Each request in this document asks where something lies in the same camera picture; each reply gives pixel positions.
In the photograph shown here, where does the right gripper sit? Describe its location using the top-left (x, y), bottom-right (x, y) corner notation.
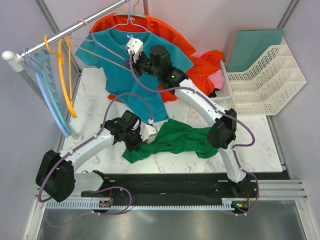
top-left (124, 50), bottom-right (160, 79)

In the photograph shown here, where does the green t-shirt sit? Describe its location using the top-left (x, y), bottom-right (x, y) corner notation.
top-left (122, 118), bottom-right (218, 164)

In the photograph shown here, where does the pink wire hanger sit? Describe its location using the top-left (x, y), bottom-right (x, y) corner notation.
top-left (70, 18), bottom-right (125, 61)

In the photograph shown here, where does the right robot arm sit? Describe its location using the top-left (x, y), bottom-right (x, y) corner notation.
top-left (126, 43), bottom-right (259, 198)

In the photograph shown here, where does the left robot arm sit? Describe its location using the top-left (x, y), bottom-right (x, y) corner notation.
top-left (35, 110), bottom-right (157, 202)

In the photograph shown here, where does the orange hanging t-shirt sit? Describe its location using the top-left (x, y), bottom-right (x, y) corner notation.
top-left (88, 14), bottom-right (197, 104)

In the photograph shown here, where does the teal t-shirt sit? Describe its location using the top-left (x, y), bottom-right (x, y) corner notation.
top-left (75, 29), bottom-right (193, 123)

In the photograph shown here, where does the mint green hanger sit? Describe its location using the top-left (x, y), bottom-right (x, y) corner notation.
top-left (113, 0), bottom-right (146, 19)

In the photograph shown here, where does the orange plastic hanger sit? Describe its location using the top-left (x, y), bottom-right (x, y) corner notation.
top-left (43, 35), bottom-right (78, 119)

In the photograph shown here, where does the teal plastic hanger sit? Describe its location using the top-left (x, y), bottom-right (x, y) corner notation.
top-left (38, 50), bottom-right (72, 138)

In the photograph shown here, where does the light blue plastic hanger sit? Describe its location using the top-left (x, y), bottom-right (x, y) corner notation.
top-left (31, 56), bottom-right (69, 137)

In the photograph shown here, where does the orange cloth in basket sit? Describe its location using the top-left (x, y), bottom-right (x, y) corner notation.
top-left (186, 56), bottom-right (216, 96)

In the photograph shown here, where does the black cloth in basket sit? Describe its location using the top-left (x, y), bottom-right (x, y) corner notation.
top-left (208, 90), bottom-right (218, 98)

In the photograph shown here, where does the pink cloth in basket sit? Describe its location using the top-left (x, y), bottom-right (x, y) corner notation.
top-left (192, 50), bottom-right (225, 90)

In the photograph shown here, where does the white laundry basket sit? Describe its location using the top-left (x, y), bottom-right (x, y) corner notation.
top-left (208, 60), bottom-right (233, 101)

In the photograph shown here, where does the teal board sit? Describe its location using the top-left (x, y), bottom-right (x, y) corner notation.
top-left (225, 27), bottom-right (285, 73)

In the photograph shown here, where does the white file organizer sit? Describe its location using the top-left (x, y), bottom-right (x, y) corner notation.
top-left (226, 39), bottom-right (307, 116)

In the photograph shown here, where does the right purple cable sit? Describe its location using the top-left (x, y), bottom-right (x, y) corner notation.
top-left (128, 49), bottom-right (261, 217)

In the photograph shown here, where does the purple cable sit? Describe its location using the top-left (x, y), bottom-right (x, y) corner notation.
top-left (128, 49), bottom-right (261, 217)
top-left (37, 92), bottom-right (155, 216)

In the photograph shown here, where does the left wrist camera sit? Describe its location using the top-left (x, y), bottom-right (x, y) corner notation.
top-left (140, 119), bottom-right (158, 144)

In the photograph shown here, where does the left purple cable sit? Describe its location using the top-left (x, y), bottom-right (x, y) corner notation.
top-left (37, 92), bottom-right (155, 216)

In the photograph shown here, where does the blue wire hanger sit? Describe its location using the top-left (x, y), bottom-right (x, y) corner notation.
top-left (108, 0), bottom-right (150, 33)

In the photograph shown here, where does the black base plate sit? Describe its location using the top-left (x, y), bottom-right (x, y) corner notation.
top-left (81, 171), bottom-right (289, 206)

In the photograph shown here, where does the white cable duct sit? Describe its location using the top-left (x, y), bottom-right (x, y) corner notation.
top-left (46, 198), bottom-right (245, 211)

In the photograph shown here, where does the metal clothes rail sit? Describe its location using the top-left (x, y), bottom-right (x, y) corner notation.
top-left (2, 0), bottom-right (127, 73)

